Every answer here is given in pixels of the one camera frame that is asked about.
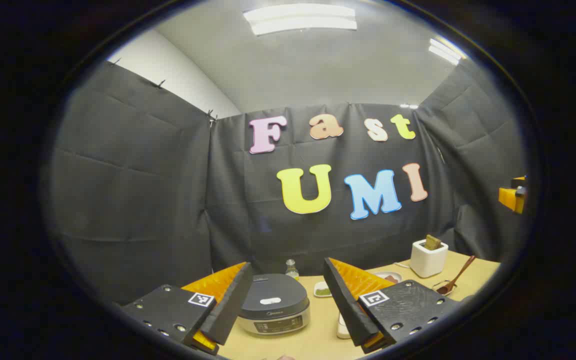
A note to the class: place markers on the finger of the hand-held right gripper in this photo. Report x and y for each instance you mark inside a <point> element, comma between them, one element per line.
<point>508,197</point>

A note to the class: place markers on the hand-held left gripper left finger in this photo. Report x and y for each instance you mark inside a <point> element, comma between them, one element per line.
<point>230,305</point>

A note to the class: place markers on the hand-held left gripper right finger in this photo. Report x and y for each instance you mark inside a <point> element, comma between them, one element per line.
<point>345,305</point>

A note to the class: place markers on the white divided rice dish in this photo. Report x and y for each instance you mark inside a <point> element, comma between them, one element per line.
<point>322,290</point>

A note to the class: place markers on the dark grey rice cooker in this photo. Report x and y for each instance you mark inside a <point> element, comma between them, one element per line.
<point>273,300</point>

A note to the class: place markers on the brown wooden spoon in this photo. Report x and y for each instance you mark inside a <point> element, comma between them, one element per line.
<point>455,277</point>

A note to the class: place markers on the white ceramic utensil holder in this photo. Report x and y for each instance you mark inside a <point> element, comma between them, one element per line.
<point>428,262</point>

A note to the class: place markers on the small white container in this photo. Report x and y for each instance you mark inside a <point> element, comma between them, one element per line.
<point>343,327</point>

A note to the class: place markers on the round white plate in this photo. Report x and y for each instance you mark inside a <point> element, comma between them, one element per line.
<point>388,277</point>

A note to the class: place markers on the small clear glass bottle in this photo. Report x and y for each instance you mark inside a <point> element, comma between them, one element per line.
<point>292,271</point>

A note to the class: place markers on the small ceiling light panel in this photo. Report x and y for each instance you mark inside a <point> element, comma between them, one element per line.
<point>445,51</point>

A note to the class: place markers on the large ceiling light panel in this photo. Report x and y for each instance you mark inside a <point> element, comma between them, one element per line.
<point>300,19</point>

